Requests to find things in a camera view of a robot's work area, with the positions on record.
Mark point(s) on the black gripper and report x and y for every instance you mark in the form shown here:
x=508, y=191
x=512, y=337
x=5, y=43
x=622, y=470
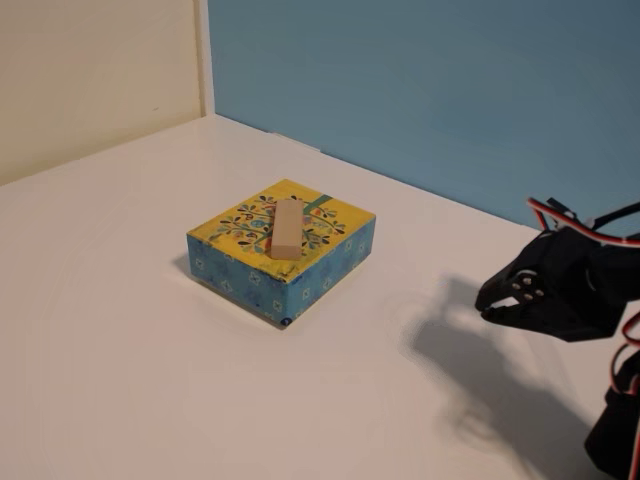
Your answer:
x=529, y=290

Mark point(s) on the wooden Jenga block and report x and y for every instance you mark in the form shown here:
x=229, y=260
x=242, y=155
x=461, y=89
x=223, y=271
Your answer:
x=287, y=230

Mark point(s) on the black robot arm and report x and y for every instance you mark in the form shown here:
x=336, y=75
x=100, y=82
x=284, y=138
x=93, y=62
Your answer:
x=620, y=280

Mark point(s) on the floral yellow and blue box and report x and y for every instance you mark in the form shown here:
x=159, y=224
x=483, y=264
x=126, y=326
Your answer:
x=240, y=280

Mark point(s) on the blue backdrop panel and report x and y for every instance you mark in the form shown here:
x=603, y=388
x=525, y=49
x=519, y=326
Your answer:
x=425, y=75

